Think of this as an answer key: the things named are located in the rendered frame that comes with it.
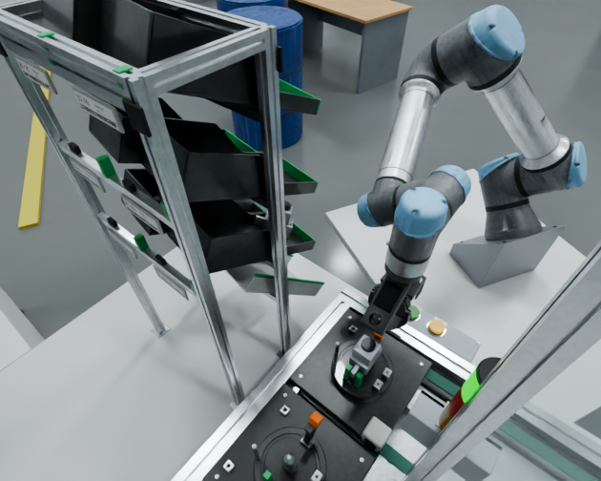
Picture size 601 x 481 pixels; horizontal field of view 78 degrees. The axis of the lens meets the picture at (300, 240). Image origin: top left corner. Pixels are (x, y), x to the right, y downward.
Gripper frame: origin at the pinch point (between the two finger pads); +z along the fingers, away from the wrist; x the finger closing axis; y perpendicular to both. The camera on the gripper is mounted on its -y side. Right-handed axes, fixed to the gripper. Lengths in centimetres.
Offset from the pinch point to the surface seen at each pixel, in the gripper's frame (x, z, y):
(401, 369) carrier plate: -7.0, 10.3, -0.5
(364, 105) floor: 165, 108, 276
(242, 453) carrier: 9.0, 10.2, -35.9
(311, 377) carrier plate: 8.0, 10.3, -15.0
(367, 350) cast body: -0.7, -1.9, -7.6
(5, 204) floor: 288, 107, -21
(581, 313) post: -19, -52, -22
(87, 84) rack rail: 30, -55, -28
